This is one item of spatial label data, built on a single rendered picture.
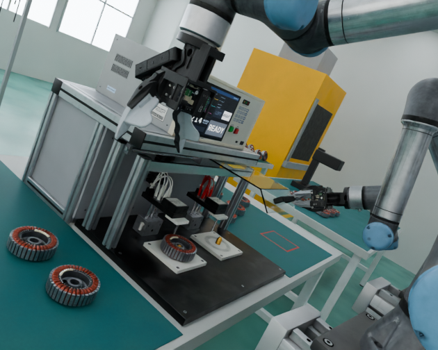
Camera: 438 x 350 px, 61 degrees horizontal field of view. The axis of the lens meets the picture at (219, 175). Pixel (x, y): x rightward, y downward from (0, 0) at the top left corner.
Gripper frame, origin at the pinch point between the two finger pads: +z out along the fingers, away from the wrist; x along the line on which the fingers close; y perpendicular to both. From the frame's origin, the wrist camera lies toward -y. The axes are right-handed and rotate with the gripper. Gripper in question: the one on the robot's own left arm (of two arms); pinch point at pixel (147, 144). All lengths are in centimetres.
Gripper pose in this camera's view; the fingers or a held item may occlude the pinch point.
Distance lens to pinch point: 68.3
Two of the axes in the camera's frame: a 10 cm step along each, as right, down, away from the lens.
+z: -4.1, 8.9, 2.1
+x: 6.3, 1.0, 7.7
